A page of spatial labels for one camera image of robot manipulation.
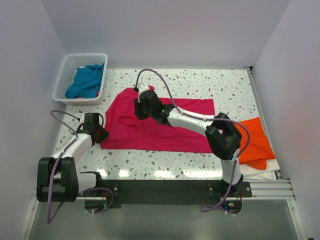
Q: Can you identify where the magenta t shirt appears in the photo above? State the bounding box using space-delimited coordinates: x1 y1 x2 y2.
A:
100 88 211 153

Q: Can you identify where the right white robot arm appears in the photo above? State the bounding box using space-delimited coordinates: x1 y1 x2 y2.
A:
133 87 243 197

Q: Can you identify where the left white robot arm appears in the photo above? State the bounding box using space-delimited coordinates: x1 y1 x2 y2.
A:
36 112 109 202

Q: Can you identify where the pink garment in basket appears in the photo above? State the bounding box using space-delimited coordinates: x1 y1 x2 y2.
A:
76 91 100 99

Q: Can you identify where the blue t shirt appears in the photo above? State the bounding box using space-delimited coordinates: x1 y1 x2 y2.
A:
65 63 105 99

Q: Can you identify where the white plastic basket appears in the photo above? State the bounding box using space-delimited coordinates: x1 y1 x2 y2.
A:
52 53 108 106

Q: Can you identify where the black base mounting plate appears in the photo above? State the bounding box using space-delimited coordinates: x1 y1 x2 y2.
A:
74 179 252 210

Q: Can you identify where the folded orange t shirt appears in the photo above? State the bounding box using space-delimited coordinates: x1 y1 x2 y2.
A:
239 117 276 170

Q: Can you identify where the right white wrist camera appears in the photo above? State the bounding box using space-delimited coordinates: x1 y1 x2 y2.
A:
133 83 150 94

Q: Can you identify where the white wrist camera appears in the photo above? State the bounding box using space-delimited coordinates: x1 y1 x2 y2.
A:
133 83 150 94
76 112 86 124

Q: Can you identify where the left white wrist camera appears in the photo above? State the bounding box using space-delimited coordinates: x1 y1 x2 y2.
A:
76 112 86 124

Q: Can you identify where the aluminium frame rail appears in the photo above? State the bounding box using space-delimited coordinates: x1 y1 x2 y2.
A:
75 179 294 201

